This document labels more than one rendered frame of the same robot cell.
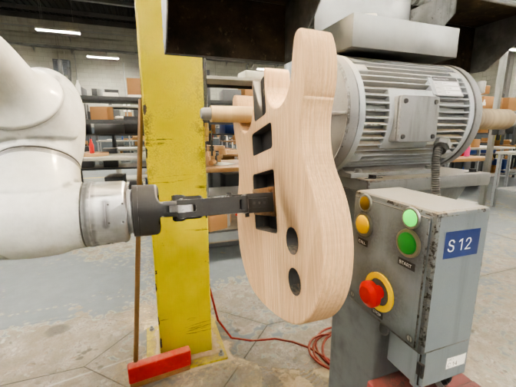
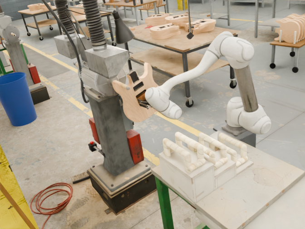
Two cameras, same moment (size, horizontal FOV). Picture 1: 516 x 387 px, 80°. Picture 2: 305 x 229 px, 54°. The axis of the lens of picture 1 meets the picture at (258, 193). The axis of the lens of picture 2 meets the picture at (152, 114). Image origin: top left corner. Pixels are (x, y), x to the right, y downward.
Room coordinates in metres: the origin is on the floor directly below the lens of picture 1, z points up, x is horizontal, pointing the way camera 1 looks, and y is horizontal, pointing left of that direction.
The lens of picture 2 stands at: (0.88, 2.01, 2.05)
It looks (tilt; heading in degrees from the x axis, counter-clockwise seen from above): 28 degrees down; 258
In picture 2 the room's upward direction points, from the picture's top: 9 degrees counter-clockwise
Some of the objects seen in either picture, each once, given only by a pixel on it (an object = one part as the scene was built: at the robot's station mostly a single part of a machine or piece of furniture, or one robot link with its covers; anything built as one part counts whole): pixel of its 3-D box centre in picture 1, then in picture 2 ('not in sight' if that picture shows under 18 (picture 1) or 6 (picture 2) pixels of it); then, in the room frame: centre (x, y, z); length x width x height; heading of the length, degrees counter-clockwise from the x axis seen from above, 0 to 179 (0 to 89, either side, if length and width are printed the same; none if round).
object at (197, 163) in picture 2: not in sight; (196, 164); (0.47, 0.93, 1.12); 0.11 x 0.03 x 0.03; 20
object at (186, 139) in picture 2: not in sight; (188, 141); (0.46, 0.83, 1.20); 0.20 x 0.03 x 0.03; 109
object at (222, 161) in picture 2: not in sight; (219, 162); (0.32, 0.88, 1.04); 0.11 x 0.03 x 0.03; 20
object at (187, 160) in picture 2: not in sight; (188, 162); (0.51, 0.93, 1.15); 0.03 x 0.03 x 0.09
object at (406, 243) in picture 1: (409, 243); not in sight; (0.39, -0.20, 1.07); 0.03 x 0.01 x 0.03; 20
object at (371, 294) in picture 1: (375, 292); not in sight; (0.43, -0.18, 0.98); 0.04 x 0.04 x 0.04; 20
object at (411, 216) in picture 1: (409, 218); not in sight; (0.39, -0.20, 1.11); 0.03 x 0.01 x 0.03; 20
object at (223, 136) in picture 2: not in sight; (232, 141); (0.16, 0.72, 1.04); 0.20 x 0.03 x 0.03; 109
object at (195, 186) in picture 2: not in sight; (186, 171); (0.50, 0.84, 1.02); 0.27 x 0.15 x 0.17; 110
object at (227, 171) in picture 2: not in sight; (207, 164); (0.35, 0.79, 0.98); 0.27 x 0.16 x 0.09; 110
